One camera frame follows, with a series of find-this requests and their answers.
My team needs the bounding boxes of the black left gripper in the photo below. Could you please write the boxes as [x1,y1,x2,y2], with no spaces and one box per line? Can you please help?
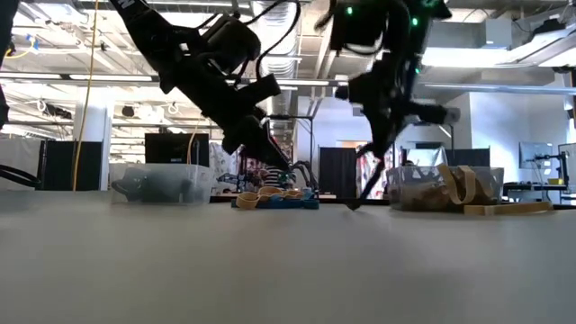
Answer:
[175,67,293,173]

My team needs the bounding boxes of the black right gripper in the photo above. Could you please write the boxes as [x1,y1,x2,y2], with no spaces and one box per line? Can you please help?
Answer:
[335,51,418,159]

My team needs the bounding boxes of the wavy black rubber band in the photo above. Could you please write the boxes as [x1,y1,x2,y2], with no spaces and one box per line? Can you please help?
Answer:
[345,142,388,212]

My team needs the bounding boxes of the long black rubber band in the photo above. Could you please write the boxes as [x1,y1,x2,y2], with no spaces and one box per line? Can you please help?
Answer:
[111,177,152,203]

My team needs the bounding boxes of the blue rubber band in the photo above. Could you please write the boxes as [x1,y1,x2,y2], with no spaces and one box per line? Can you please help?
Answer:
[230,192,321,212]

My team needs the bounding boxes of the red patterned cloth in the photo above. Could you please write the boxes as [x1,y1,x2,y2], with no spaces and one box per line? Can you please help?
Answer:
[240,155,271,190]

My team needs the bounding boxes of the colourful floral cloth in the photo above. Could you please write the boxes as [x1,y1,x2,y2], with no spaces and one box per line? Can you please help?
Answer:
[355,144,401,199]

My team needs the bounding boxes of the black metal rack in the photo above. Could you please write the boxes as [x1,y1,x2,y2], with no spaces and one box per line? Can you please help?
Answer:
[267,114,315,179]
[438,121,455,172]

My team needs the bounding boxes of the clear plastic basket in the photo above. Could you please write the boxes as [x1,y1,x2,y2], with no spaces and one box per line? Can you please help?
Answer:
[109,162,216,206]

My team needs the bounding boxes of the black curtain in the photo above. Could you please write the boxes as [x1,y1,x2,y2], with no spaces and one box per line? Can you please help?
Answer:
[319,147,358,200]

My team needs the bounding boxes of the black screen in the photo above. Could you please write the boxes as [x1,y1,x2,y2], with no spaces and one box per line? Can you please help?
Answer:
[144,132,211,166]

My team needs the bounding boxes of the black partition panel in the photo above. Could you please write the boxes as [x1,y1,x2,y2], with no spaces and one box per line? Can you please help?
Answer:
[35,140,104,194]
[449,148,491,171]

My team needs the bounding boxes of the grey plastic basket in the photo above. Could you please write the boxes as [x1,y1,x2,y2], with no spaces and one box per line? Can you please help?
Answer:
[385,165,506,213]

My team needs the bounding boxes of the office desk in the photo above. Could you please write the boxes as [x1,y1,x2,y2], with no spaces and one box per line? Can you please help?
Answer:
[502,181,576,203]

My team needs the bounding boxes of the grey ceiling box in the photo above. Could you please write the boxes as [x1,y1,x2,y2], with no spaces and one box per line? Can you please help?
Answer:
[481,18,513,50]

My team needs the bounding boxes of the LED light bar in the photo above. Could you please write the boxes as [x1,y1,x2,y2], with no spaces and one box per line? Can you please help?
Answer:
[0,71,356,90]

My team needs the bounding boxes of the white plastic sheet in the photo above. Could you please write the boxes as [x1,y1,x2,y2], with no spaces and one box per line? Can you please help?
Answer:
[0,137,44,193]

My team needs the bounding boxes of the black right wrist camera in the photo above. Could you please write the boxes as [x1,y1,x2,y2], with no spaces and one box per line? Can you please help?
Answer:
[404,102,461,126]

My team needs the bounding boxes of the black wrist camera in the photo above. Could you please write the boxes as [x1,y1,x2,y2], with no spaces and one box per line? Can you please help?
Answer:
[237,73,283,109]
[404,102,461,126]

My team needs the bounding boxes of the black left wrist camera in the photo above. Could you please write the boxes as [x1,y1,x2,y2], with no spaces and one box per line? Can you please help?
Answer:
[237,73,283,109]

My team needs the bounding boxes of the thin yellow cable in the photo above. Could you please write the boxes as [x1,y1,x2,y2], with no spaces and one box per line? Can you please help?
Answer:
[186,119,203,166]

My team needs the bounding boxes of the silver ventilation duct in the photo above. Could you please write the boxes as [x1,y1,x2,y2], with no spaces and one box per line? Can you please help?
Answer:
[250,0,302,143]

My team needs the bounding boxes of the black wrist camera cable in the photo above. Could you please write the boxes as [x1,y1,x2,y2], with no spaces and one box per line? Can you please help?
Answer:
[197,0,302,81]

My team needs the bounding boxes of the long yellow cable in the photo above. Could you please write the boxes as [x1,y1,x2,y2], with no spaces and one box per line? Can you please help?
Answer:
[71,0,101,194]

